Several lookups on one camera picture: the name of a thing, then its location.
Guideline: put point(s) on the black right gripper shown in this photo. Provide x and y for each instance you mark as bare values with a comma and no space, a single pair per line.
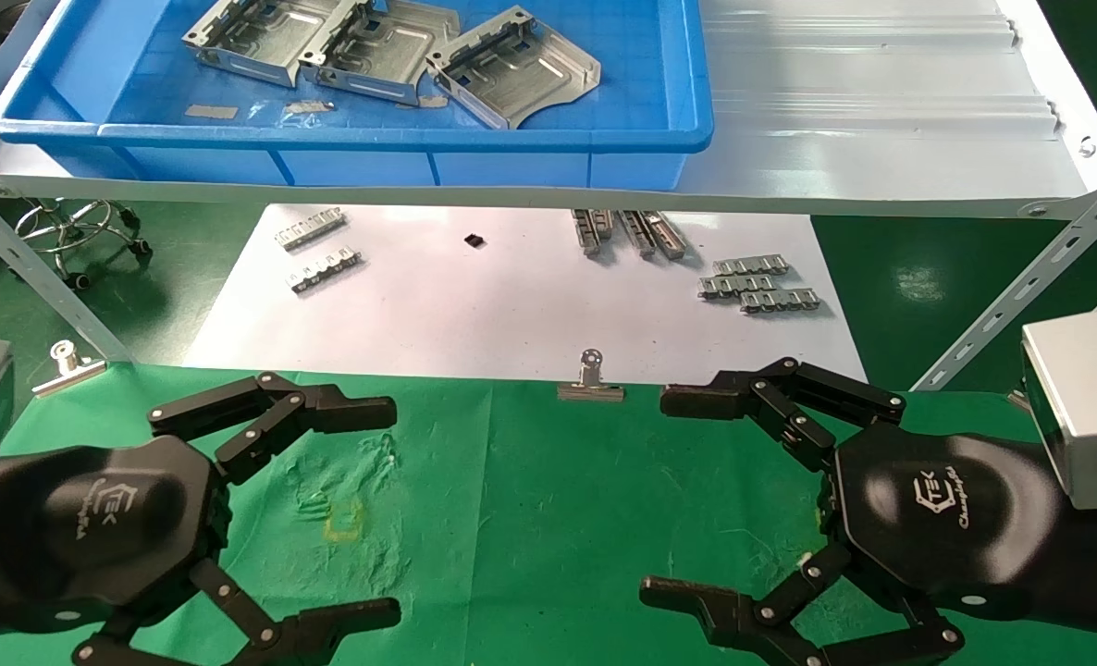
946,518

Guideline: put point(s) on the blue plastic bin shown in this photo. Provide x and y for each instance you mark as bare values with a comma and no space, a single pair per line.
373,166

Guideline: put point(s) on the green table cloth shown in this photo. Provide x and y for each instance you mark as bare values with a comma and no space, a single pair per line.
530,518

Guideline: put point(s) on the small black plastic piece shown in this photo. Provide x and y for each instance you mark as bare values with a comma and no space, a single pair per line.
474,240

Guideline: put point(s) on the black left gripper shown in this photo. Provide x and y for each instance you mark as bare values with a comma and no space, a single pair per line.
95,527

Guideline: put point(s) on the small notched metal strip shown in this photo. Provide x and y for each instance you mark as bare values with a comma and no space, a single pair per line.
639,233
735,286
750,267
667,235
780,302
325,270
605,223
310,229
585,231

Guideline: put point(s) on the white metal shelf rack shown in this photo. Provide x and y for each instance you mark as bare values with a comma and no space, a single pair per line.
881,139

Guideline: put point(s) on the black seat chrome stool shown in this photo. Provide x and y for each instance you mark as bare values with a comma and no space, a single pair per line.
77,227

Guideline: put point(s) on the gray tape scrap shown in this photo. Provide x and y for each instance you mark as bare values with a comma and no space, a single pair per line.
211,112
432,102
309,106

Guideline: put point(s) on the bent sheet metal part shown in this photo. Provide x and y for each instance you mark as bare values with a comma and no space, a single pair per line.
252,42
521,74
391,51

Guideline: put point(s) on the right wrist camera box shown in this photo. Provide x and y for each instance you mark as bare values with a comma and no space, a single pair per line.
1085,407

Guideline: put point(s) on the silver binder clip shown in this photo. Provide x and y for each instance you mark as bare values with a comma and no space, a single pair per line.
590,388
67,367

